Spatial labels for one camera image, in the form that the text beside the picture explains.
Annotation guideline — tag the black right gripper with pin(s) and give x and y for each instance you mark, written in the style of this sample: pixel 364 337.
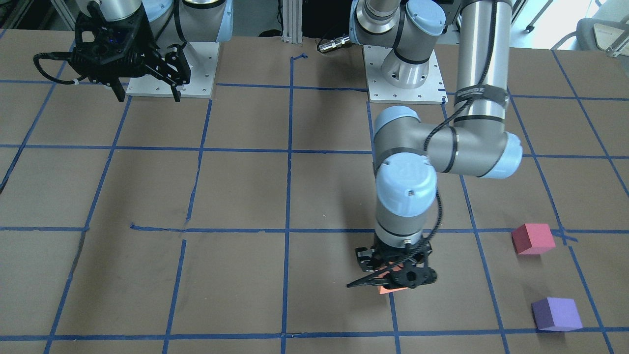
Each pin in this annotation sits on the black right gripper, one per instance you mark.
pixel 139 43

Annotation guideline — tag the orange foam cube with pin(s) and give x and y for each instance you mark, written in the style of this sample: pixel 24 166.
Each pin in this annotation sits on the orange foam cube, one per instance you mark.
pixel 386 289

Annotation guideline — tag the purple foam cube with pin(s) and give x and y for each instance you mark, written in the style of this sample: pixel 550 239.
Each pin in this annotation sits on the purple foam cube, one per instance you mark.
pixel 556 314

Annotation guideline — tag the aluminium frame post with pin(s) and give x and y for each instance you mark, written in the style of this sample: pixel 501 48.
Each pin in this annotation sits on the aluminium frame post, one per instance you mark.
pixel 292 21

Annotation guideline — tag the grey office chair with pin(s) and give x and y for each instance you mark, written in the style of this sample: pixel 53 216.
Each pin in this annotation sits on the grey office chair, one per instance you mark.
pixel 594 34

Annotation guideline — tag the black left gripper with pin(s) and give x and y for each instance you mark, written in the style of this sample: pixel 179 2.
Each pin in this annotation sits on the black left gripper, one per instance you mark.
pixel 366 257

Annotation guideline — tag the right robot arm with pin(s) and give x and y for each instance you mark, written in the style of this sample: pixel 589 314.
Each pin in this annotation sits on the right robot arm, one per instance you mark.
pixel 175 23

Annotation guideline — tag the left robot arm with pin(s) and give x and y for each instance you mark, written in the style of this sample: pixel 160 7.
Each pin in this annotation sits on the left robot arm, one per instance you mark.
pixel 409 153

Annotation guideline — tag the silver cable connector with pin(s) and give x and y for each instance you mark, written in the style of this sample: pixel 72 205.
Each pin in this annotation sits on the silver cable connector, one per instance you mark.
pixel 334 44

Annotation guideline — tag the pink foam cube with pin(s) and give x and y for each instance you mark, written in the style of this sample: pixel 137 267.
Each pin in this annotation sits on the pink foam cube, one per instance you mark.
pixel 533 239

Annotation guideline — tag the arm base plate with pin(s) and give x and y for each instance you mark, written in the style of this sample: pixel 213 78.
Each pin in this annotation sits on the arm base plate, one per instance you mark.
pixel 390 80
pixel 188 74

